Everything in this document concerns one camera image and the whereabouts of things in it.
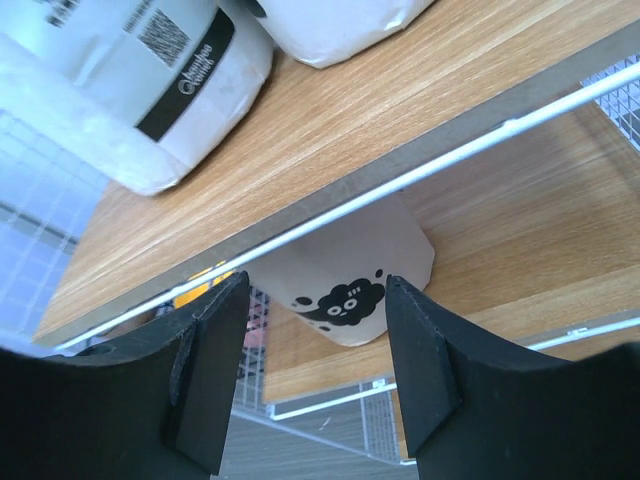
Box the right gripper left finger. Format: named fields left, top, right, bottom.
left=1, top=272, right=250, bottom=479

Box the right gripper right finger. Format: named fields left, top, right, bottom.
left=385, top=275, right=639, bottom=479

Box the brown paper towel roll back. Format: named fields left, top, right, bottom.
left=245, top=194, right=435, bottom=347

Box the white towel roll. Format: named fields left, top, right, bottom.
left=1, top=1, right=274, bottom=196
left=243, top=0, right=433, bottom=69

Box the white towel roll front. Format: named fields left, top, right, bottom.
left=243, top=0, right=433, bottom=69

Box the white wire wooden shelf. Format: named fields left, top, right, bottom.
left=0, top=0, right=640, bottom=469

